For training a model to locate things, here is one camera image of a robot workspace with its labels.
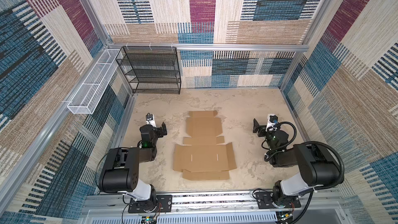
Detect brown cardboard box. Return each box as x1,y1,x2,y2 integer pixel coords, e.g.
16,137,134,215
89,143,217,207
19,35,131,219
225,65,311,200
173,111,237,181

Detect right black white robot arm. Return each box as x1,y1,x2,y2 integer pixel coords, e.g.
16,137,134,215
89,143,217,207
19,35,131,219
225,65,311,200
252,115,345,208

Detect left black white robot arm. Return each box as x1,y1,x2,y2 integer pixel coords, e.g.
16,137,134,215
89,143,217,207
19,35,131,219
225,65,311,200
97,123,167,212

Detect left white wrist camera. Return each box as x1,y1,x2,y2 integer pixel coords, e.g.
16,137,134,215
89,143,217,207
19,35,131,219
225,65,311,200
146,113,157,128

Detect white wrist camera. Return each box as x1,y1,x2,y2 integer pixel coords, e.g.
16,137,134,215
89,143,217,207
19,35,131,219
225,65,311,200
146,113,157,128
266,114,278,132

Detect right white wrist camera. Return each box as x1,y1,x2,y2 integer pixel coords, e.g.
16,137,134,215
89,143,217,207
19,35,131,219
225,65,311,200
266,114,278,132

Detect black wire shelf rack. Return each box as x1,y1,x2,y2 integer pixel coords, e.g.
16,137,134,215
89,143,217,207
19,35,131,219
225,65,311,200
116,46,181,94

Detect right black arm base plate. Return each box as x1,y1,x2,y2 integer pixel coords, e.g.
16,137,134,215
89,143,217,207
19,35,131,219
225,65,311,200
252,190,302,209

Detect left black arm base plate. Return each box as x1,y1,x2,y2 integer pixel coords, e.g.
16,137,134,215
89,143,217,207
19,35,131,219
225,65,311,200
127,195,173,214

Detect white wire mesh basket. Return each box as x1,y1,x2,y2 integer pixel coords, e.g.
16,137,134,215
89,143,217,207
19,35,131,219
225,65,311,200
67,49,120,115

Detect aluminium front rail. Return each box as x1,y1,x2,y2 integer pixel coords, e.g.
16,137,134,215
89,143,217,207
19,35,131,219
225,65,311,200
79,189,346,224

